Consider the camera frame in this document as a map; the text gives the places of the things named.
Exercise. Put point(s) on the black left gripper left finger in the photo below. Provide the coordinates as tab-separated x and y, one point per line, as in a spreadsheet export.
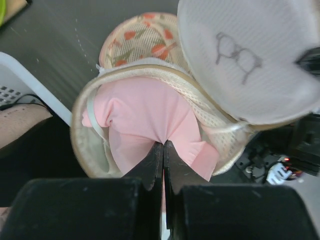
126	208

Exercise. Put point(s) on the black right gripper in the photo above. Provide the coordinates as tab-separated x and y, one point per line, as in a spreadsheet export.
287	152

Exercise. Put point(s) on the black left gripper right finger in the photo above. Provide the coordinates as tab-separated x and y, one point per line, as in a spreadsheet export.
199	210

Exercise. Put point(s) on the white mesh laundry bag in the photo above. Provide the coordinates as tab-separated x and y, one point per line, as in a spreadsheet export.
234	49

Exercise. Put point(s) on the pink bra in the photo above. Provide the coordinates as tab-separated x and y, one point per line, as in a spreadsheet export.
137	112

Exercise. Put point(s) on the beige bra in basket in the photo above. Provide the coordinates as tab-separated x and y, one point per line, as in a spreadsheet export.
18	119

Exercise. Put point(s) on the white plastic laundry basket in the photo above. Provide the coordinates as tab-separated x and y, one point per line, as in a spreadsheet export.
17	83

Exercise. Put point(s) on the tulip print mesh bra bag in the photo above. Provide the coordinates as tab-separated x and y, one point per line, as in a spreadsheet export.
148	35

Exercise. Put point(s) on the black garment in basket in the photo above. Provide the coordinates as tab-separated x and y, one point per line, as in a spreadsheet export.
43	152

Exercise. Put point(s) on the green plastic plate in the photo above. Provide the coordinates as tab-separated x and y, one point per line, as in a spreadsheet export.
2	11

